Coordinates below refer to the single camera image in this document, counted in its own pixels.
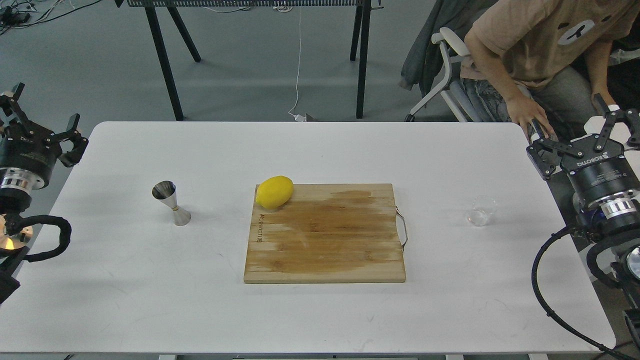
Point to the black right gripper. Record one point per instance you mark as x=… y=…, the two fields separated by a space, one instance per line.
x=596 y=166

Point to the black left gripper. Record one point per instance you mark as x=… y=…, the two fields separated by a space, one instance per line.
x=29 y=151

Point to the clear glass cup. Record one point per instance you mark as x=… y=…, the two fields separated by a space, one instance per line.
x=482 y=211

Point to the steel double jigger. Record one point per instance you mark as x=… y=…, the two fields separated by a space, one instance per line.
x=165 y=192

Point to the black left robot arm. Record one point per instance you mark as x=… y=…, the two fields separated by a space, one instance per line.
x=16 y=232

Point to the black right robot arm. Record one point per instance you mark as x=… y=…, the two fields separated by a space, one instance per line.
x=613 y=229

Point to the person's hand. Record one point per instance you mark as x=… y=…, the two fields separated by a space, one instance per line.
x=523 y=111

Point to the person in tan shirt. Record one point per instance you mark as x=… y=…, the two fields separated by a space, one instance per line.
x=555 y=52

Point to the white office chair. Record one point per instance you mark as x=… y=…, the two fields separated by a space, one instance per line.
x=453 y=50

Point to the yellow lemon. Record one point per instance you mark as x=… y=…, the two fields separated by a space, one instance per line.
x=274 y=192

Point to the wooden cutting board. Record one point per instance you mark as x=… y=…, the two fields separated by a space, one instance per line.
x=327 y=234

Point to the black metal table frame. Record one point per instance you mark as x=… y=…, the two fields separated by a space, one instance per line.
x=196 y=41

